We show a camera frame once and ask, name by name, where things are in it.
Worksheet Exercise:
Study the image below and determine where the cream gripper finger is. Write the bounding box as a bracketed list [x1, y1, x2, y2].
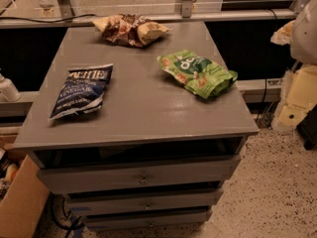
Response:
[277, 64, 317, 127]

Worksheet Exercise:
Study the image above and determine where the green rice chip bag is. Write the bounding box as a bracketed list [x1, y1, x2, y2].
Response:
[157, 50, 238, 99]

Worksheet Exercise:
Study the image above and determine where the blue vinegar chip bag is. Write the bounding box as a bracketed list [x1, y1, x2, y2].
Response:
[50, 63, 113, 120]

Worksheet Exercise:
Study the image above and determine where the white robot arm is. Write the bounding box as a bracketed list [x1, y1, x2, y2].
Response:
[270, 0, 317, 131]

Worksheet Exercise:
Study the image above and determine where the brown and cream chip bag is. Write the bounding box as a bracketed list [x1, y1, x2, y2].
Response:
[93, 14, 169, 48]

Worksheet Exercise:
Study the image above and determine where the top grey drawer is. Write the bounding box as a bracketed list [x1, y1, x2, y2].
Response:
[38, 155, 241, 194]

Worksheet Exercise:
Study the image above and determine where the grey drawer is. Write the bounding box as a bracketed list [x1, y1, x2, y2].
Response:
[38, 155, 241, 194]
[66, 188, 223, 216]
[85, 207, 212, 230]

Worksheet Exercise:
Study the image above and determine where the middle grey drawer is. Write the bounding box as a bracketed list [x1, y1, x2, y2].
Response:
[66, 188, 223, 216]

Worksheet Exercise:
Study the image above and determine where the grey drawer cabinet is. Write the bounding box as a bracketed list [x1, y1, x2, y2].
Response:
[15, 22, 258, 223]

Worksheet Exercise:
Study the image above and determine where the bottom grey drawer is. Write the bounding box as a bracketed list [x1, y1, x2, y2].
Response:
[85, 207, 212, 230]

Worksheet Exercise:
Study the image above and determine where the cardboard box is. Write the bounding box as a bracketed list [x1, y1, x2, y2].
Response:
[0, 143, 50, 238]

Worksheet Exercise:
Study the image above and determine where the grey metal frame rail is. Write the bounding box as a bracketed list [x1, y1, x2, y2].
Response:
[0, 9, 296, 29]

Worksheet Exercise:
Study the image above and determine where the black cable on rail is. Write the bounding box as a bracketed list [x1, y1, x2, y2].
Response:
[0, 13, 97, 24]

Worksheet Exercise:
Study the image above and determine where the black floor cable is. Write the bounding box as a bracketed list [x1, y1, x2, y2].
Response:
[49, 193, 86, 238]

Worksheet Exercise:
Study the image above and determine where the white cylindrical post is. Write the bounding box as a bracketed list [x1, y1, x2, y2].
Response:
[0, 73, 21, 102]

